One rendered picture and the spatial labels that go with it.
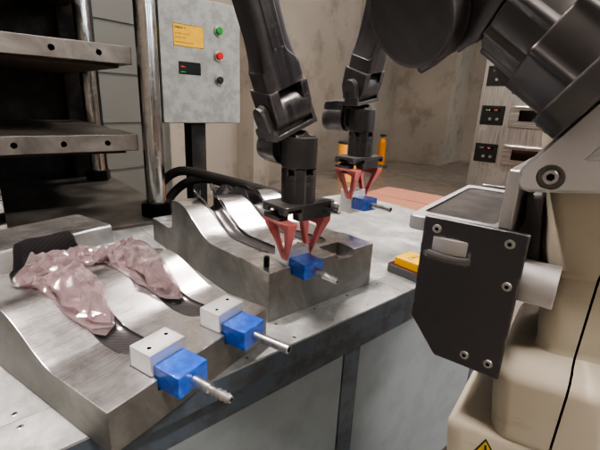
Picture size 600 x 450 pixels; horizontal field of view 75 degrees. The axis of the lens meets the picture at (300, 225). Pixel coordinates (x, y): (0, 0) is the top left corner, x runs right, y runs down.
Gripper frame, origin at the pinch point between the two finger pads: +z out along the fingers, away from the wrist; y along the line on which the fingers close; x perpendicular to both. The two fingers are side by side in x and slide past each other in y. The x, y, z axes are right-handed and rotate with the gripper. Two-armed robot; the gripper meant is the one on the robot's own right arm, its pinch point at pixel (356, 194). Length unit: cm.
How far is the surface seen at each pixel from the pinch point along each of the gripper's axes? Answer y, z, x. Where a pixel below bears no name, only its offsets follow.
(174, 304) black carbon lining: 50, 9, 8
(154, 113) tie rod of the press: 25, -16, -60
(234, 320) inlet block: 46, 8, 20
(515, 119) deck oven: -487, -9, -159
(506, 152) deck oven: -486, 34, -162
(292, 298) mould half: 31.0, 12.0, 14.1
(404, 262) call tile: 0.6, 12.1, 15.6
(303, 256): 29.1, 4.6, 14.3
